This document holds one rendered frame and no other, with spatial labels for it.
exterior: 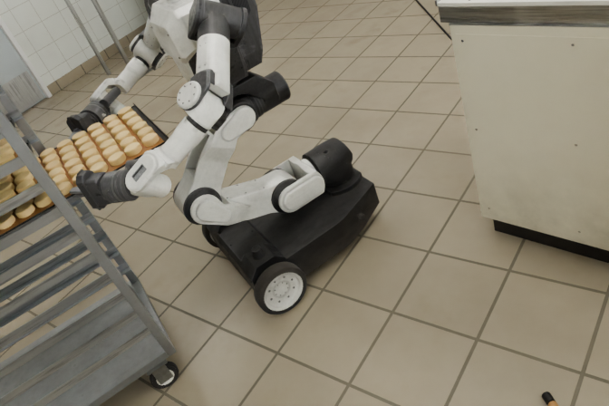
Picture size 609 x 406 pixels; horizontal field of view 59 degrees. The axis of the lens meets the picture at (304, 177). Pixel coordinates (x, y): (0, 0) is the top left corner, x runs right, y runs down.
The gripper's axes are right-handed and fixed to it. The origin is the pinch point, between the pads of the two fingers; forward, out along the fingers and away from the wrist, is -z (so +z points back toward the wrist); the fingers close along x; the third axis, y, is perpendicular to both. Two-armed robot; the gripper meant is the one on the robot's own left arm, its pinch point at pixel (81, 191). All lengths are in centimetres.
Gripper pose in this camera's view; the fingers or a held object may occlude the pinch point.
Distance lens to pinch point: 166.2
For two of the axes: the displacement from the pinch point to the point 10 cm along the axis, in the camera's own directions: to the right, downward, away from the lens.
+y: -2.2, 6.2, -7.6
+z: 9.3, -1.1, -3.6
